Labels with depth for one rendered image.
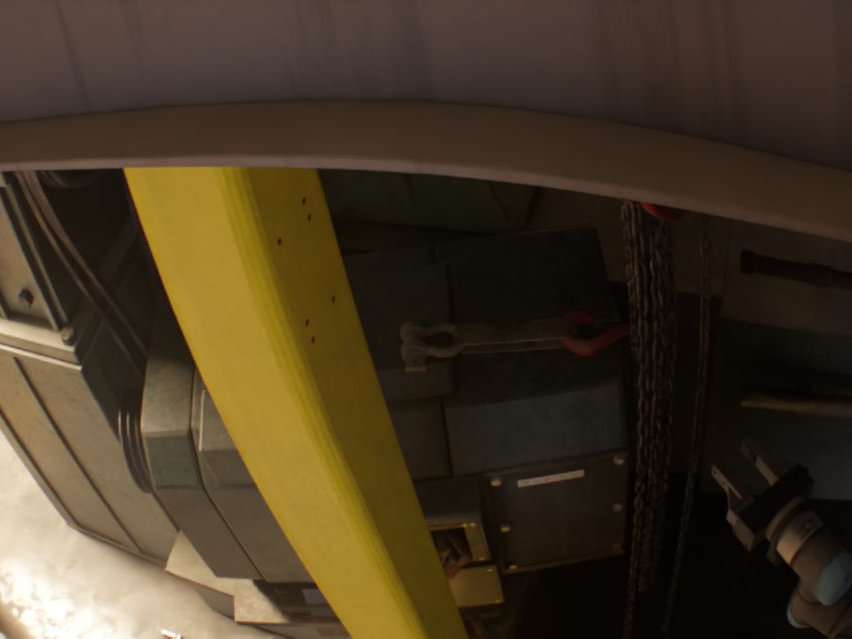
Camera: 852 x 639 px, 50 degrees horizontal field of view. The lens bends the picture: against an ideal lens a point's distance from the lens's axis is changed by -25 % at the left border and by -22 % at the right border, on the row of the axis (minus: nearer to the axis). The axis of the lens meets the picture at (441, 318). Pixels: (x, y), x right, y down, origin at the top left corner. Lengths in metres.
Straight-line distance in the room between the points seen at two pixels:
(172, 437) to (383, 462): 0.77
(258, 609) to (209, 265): 1.35
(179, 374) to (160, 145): 1.09
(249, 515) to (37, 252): 0.59
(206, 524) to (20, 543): 1.19
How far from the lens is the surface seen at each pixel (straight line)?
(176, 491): 1.69
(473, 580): 1.75
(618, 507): 1.70
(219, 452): 1.58
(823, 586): 1.37
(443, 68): 0.60
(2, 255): 1.89
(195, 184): 0.67
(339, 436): 0.85
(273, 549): 1.80
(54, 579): 2.72
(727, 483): 1.45
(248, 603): 2.02
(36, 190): 1.64
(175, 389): 1.72
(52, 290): 1.86
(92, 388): 1.92
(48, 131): 0.77
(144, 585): 2.58
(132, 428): 1.89
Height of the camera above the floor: 2.07
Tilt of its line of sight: 47 degrees down
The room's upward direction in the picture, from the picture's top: 13 degrees counter-clockwise
